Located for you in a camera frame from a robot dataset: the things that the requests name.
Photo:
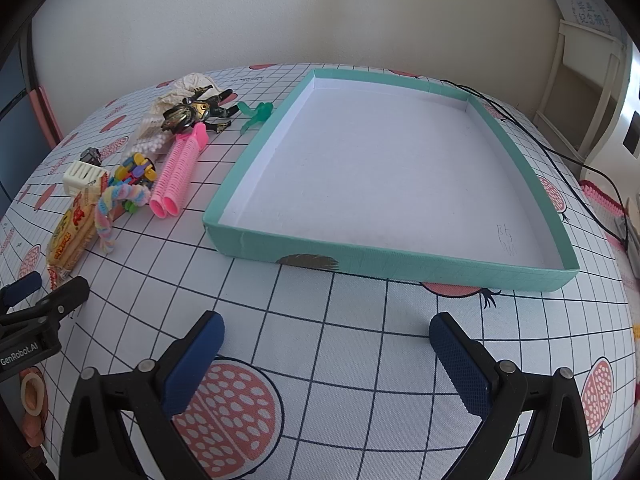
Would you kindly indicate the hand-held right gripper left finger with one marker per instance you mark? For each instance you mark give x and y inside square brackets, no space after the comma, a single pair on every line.
[195,365]

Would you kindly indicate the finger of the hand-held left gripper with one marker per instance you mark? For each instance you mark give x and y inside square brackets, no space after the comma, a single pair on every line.
[22,286]
[62,299]

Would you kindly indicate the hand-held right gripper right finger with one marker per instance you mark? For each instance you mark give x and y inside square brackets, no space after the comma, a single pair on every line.
[460,365]

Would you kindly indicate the yellow snack packet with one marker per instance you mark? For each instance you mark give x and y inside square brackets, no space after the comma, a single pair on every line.
[70,235]

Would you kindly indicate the white plastic clip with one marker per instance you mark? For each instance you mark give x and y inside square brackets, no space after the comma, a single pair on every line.
[82,175]

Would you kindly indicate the black toy car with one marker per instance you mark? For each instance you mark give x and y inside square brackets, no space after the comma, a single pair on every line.
[90,156]

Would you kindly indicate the colourful plastic clips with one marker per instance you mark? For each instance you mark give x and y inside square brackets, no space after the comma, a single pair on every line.
[132,170]

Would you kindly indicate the pink hair roller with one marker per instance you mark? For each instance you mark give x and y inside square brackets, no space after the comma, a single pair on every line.
[167,180]
[184,170]

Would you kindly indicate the teal cardboard box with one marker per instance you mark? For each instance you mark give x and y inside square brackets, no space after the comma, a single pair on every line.
[380,170]

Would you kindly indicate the black gold toy figure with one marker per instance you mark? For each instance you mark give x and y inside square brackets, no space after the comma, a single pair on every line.
[197,110]

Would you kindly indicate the cream cloth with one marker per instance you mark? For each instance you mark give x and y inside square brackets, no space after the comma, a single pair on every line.
[187,85]

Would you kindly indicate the green plastic toy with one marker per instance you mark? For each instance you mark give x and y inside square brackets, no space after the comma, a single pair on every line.
[252,116]

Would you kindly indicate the person's left hand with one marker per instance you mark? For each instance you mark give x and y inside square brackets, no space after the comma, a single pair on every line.
[32,390]

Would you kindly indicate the pomegranate grid tablecloth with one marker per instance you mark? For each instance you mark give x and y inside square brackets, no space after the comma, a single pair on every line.
[320,340]

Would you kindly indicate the dark cabinet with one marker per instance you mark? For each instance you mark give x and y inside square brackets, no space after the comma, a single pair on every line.
[15,125]

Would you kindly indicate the pink bar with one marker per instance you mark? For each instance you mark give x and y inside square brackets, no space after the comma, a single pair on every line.
[45,115]

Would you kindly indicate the pink white crochet blanket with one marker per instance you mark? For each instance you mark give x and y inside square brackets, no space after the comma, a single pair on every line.
[602,197]

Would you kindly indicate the white shelf rack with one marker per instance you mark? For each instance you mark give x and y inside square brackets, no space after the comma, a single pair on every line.
[580,85]

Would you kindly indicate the white board with round print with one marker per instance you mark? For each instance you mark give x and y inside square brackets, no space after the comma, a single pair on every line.
[587,10]

